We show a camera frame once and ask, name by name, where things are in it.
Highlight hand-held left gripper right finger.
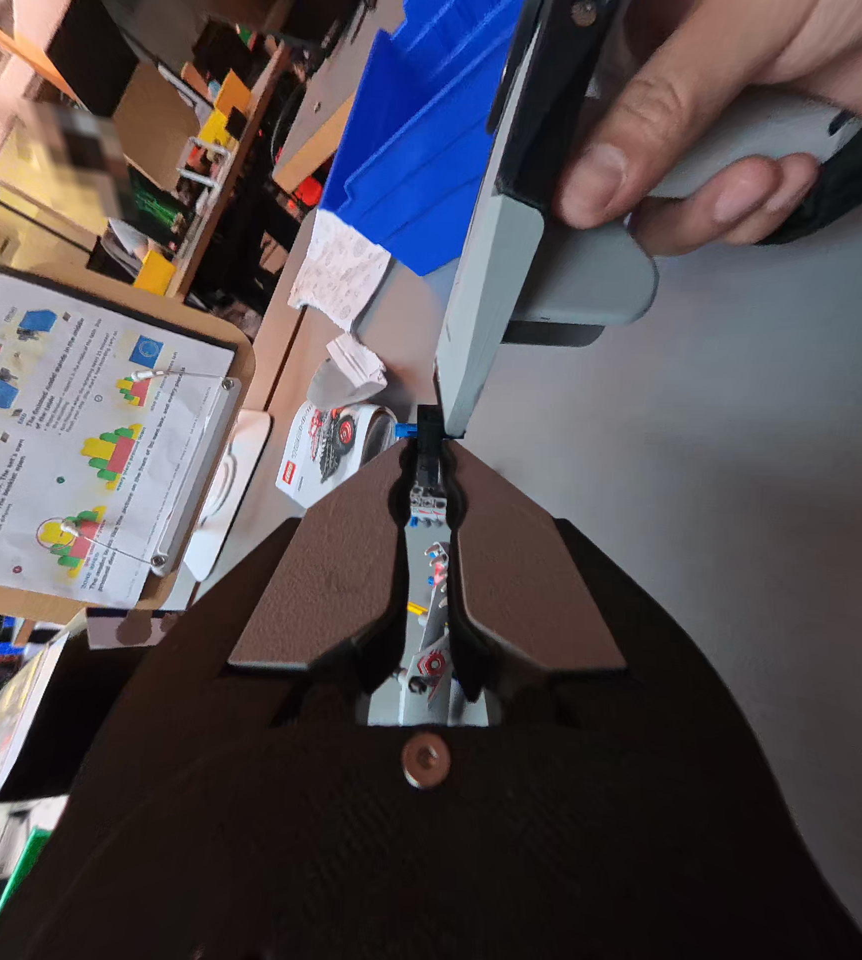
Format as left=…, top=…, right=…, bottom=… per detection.
left=446, top=441, right=627, bottom=702

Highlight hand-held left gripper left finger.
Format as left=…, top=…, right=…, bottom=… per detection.
left=228, top=442, right=411, bottom=672

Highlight clipboard stand with instruction sheet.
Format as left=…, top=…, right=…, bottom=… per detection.
left=0, top=249, right=257, bottom=625

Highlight yellow plastic bin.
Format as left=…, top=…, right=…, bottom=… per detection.
left=197, top=69, right=253, bottom=145

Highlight black lego beam blue pins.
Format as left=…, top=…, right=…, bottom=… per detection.
left=393, top=403, right=448, bottom=492

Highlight white printed paper sheet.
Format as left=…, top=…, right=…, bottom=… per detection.
left=287, top=212, right=394, bottom=333

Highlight pale cardboard piece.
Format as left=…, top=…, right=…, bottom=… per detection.
left=84, top=606, right=186, bottom=652

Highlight brown cardboard box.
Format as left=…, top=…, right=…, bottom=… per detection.
left=110, top=62, right=201, bottom=194

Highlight grey lego model assembly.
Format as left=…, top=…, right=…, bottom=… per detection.
left=399, top=483, right=471, bottom=727

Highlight clear plastic bag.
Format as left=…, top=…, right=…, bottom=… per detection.
left=305, top=358, right=373, bottom=412

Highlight lego instruction booklet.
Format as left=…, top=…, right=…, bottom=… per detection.
left=275, top=401, right=402, bottom=513

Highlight person's right hand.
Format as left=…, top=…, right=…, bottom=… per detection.
left=554, top=0, right=862, bottom=258

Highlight blue plastic bin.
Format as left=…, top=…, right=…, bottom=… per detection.
left=320, top=0, right=531, bottom=279

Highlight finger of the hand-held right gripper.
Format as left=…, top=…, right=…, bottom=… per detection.
left=434, top=0, right=544, bottom=440

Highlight torn white paper strip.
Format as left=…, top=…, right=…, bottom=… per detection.
left=324, top=332, right=389, bottom=391

